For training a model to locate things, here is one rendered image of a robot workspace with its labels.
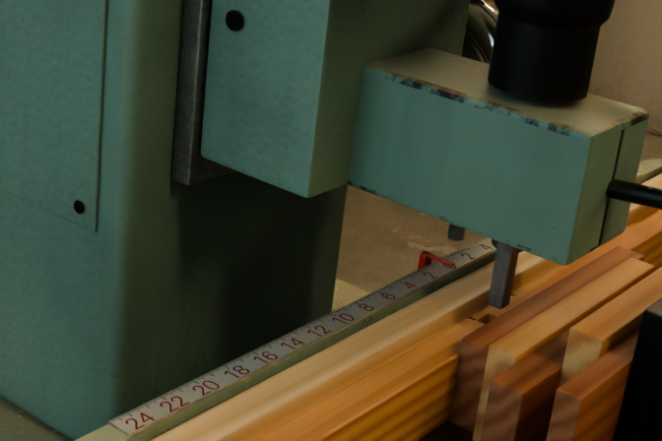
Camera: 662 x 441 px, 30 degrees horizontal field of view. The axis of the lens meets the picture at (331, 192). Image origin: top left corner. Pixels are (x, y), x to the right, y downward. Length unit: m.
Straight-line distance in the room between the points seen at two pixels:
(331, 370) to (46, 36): 0.25
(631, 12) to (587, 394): 3.95
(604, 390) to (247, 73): 0.25
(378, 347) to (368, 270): 2.38
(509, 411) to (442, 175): 0.13
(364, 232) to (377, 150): 2.54
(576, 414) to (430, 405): 0.09
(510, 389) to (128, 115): 0.25
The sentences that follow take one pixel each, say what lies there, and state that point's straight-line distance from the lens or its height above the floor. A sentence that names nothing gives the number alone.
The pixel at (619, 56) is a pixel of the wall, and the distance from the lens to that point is 4.53.
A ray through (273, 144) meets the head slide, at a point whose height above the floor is 1.02.
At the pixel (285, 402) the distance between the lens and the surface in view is 0.56.
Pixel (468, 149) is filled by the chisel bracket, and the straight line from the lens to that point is 0.63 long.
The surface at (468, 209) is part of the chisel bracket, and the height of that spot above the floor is 1.01.
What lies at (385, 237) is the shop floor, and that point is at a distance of 3.19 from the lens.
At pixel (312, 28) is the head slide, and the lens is 0.63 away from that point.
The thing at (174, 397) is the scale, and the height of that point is 0.96.
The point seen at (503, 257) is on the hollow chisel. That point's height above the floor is 0.98.
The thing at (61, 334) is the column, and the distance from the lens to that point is 0.76.
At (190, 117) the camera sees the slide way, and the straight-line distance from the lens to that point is 0.69.
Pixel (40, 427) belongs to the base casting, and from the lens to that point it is 0.81.
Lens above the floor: 1.24
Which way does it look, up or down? 21 degrees down
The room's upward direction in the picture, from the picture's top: 7 degrees clockwise
